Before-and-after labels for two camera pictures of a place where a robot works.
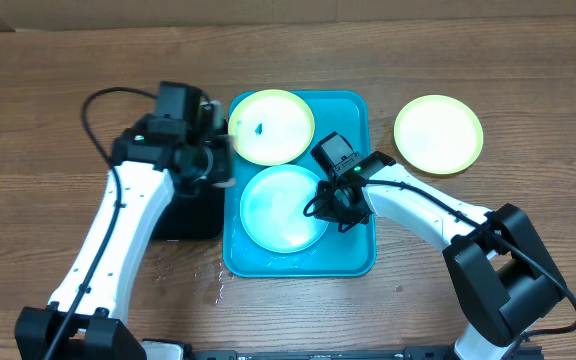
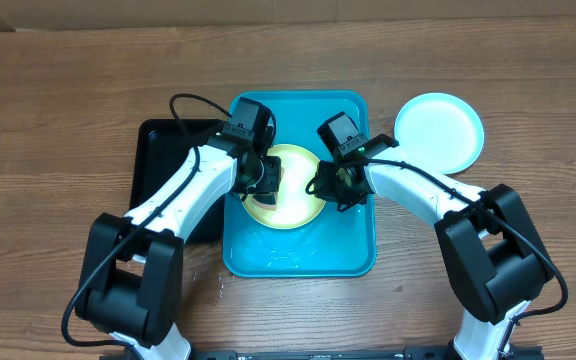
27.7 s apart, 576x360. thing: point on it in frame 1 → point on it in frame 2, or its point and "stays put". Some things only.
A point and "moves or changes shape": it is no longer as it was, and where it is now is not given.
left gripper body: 213,163 → 266,177
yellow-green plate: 273,127 → 296,208
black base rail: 415,353 stays put
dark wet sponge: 229,183 moves or changes shape
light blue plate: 272,209 → 442,129
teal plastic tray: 351,253 stays put
